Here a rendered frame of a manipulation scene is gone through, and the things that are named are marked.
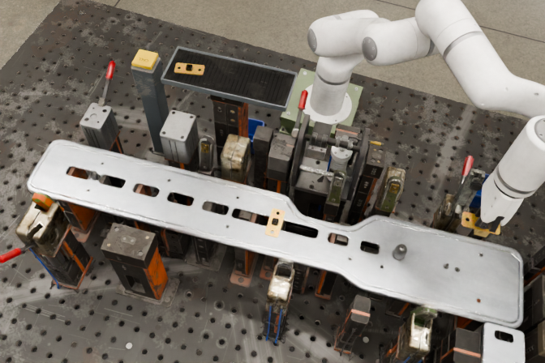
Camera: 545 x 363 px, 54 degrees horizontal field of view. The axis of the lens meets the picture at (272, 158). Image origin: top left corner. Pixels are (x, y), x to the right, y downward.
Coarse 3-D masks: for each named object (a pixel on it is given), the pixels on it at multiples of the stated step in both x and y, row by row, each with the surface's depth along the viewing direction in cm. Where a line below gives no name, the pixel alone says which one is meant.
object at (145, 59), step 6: (138, 54) 157; (144, 54) 157; (150, 54) 157; (156, 54) 157; (138, 60) 156; (144, 60) 156; (150, 60) 156; (156, 60) 158; (138, 66) 156; (144, 66) 155; (150, 66) 155
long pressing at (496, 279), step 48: (48, 192) 149; (96, 192) 149; (192, 192) 150; (240, 192) 151; (240, 240) 143; (288, 240) 143; (384, 240) 144; (432, 240) 145; (480, 240) 145; (384, 288) 137; (432, 288) 137; (480, 288) 138
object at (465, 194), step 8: (472, 176) 132; (480, 176) 132; (464, 184) 135; (472, 184) 130; (480, 184) 130; (464, 192) 138; (472, 192) 136; (456, 200) 139; (464, 200) 140; (464, 208) 141
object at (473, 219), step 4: (464, 212) 121; (468, 212) 121; (464, 216) 121; (468, 216) 121; (472, 216) 121; (464, 220) 120; (472, 220) 120; (476, 220) 120; (464, 224) 119; (468, 224) 119; (472, 224) 119; (476, 228) 119; (480, 228) 119; (488, 232) 119; (496, 232) 119
